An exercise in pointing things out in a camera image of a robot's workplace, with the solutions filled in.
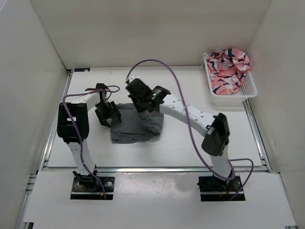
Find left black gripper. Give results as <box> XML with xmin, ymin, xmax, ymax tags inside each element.
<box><xmin>95</xmin><ymin>101</ymin><xmax>121</xmax><ymax>128</ymax></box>

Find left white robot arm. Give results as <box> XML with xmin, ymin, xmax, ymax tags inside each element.
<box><xmin>57</xmin><ymin>83</ymin><xmax>122</xmax><ymax>191</ymax></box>

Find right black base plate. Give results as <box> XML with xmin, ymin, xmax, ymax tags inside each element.
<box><xmin>197</xmin><ymin>176</ymin><xmax>246</xmax><ymax>202</ymax></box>

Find white plastic basket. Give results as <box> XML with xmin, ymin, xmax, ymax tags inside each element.
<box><xmin>201</xmin><ymin>53</ymin><xmax>258</xmax><ymax>107</ymax></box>

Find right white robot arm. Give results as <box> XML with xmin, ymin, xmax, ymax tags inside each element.
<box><xmin>125</xmin><ymin>76</ymin><xmax>235</xmax><ymax>191</ymax></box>

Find aluminium frame rail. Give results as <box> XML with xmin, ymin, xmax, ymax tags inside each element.
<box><xmin>42</xmin><ymin>165</ymin><xmax>268</xmax><ymax>173</ymax></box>

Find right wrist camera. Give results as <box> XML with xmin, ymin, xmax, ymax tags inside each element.
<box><xmin>125</xmin><ymin>75</ymin><xmax>139</xmax><ymax>84</ymax></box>

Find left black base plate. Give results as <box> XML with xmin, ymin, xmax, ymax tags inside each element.
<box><xmin>70</xmin><ymin>171</ymin><xmax>115</xmax><ymax>200</ymax></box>

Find small black label tag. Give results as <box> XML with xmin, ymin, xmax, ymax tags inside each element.
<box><xmin>74</xmin><ymin>68</ymin><xmax>90</xmax><ymax>72</ymax></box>

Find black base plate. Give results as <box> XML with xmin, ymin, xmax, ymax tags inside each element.
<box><xmin>197</xmin><ymin>176</ymin><xmax>246</xmax><ymax>202</ymax></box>
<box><xmin>70</xmin><ymin>171</ymin><xmax>115</xmax><ymax>200</ymax></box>

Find pink patterned shorts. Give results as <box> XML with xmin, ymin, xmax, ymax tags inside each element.
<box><xmin>206</xmin><ymin>48</ymin><xmax>251</xmax><ymax>95</ymax></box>

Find grey shorts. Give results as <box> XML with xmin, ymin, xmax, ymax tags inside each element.
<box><xmin>110</xmin><ymin>103</ymin><xmax>164</xmax><ymax>144</ymax></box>

